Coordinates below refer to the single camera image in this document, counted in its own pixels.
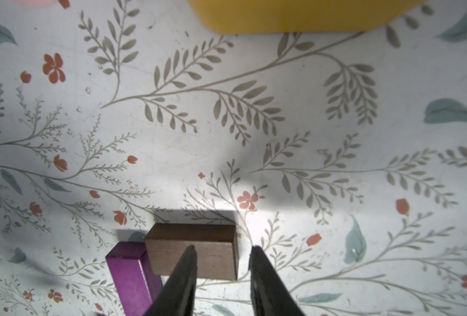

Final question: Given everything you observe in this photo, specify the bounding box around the brown wooden block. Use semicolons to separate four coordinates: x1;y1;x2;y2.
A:
144;223;239;280

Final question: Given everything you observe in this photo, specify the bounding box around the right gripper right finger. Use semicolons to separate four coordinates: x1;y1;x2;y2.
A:
249;246;304;316

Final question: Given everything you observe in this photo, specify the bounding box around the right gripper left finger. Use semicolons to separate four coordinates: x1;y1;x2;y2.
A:
144;246;198;316

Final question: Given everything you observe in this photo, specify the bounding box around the purple wooden block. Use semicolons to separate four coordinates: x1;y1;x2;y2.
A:
106;242;163;316

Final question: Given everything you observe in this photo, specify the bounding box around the yellow tray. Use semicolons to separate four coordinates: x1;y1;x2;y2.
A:
188;0;422;35

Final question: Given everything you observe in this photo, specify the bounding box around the pink pen cup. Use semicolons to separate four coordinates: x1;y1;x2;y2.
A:
12;0;70;9

